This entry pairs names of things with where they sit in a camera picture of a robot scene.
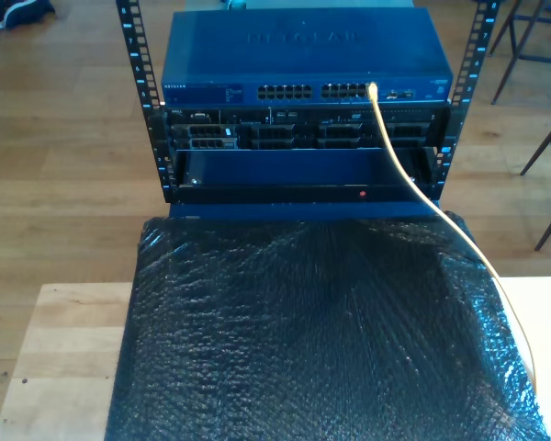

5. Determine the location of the yellow network cable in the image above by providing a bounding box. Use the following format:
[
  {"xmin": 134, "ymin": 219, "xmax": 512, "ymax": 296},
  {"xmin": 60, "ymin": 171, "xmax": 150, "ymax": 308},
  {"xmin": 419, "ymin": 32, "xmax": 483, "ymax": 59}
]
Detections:
[{"xmin": 366, "ymin": 81, "xmax": 539, "ymax": 396}]

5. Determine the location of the blue rack base panel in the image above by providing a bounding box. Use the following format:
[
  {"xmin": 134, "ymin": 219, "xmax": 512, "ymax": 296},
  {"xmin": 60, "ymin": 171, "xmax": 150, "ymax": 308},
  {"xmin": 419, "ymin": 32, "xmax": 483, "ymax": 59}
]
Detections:
[{"xmin": 168, "ymin": 199, "xmax": 444, "ymax": 222}]

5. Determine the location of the black textured mat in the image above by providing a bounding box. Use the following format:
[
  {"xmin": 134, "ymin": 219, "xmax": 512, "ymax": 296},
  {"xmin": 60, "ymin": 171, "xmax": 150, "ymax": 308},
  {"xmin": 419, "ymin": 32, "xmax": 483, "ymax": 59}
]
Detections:
[{"xmin": 104, "ymin": 210, "xmax": 551, "ymax": 441}]

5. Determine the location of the dark metal stool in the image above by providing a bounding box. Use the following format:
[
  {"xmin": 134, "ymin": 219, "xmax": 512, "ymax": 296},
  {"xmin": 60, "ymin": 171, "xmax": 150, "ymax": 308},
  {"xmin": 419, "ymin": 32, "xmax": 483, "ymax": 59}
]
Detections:
[{"xmin": 489, "ymin": 0, "xmax": 551, "ymax": 105}]

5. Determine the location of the dark sneaker white sole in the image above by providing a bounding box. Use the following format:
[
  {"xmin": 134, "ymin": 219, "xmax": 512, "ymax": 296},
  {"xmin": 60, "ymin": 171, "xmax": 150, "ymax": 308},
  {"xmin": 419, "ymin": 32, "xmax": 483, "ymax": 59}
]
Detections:
[{"xmin": 0, "ymin": 0, "xmax": 56, "ymax": 29}]

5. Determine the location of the blue network switch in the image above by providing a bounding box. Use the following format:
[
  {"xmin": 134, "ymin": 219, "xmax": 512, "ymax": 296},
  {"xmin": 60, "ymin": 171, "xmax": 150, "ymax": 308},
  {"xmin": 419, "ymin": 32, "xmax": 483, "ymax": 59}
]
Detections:
[{"xmin": 160, "ymin": 7, "xmax": 455, "ymax": 107}]

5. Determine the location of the black perforated rack post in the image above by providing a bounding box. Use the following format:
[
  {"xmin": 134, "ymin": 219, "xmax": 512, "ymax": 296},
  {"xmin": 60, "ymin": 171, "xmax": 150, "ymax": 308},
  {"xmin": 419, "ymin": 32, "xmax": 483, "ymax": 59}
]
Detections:
[
  {"xmin": 115, "ymin": 0, "xmax": 178, "ymax": 203},
  {"xmin": 433, "ymin": 0, "xmax": 504, "ymax": 199}
]

